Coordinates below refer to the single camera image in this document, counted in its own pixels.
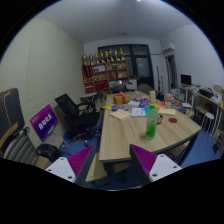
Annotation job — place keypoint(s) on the purple sign board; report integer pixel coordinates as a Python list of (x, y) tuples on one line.
[(43, 122)]

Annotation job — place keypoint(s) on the computer monitor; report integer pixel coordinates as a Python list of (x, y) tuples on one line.
[(186, 79)]

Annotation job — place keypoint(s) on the small metal bowl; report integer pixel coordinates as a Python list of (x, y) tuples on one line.
[(160, 119)]

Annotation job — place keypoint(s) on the white booklet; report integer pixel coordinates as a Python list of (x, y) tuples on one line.
[(138, 112)]

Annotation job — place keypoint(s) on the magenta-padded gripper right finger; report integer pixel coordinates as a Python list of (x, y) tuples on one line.
[(146, 160)]

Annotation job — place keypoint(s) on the black tripod stand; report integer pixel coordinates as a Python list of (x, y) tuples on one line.
[(158, 80)]

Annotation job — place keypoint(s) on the green drink bottle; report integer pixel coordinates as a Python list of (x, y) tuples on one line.
[(151, 124)]

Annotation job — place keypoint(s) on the black office chair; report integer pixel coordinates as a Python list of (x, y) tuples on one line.
[(71, 110)]

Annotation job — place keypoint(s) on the black bag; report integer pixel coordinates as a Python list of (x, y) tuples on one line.
[(49, 152)]

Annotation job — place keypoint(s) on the flat round red coaster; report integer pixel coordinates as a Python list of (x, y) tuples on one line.
[(172, 120)]

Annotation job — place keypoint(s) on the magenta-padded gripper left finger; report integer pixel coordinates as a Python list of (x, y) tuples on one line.
[(80, 160)]

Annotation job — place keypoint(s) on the wooden shelf unit with trophies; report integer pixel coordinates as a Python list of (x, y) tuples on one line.
[(106, 73)]

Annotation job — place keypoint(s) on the black framed glass door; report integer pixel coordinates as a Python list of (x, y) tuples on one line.
[(141, 66)]

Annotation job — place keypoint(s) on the small orange white box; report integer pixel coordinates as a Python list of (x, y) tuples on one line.
[(152, 95)]

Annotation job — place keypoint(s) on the long wooden side desk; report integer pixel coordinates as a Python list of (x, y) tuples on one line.
[(208, 98)]

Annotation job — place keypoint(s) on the white round stool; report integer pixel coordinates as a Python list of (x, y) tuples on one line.
[(209, 115)]

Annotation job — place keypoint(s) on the pink package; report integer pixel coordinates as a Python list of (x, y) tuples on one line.
[(141, 99)]

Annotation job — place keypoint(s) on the white air conditioner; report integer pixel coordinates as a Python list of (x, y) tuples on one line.
[(168, 48)]

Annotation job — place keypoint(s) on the pink flower bouquet in pot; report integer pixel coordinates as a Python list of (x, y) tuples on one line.
[(168, 98)]

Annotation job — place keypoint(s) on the yellow gift box red ribbon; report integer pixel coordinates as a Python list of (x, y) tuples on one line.
[(121, 99)]

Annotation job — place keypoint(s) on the small round side table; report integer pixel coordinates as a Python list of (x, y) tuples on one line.
[(88, 96)]

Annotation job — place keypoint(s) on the grey striped chair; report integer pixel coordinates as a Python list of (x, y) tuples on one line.
[(18, 148)]

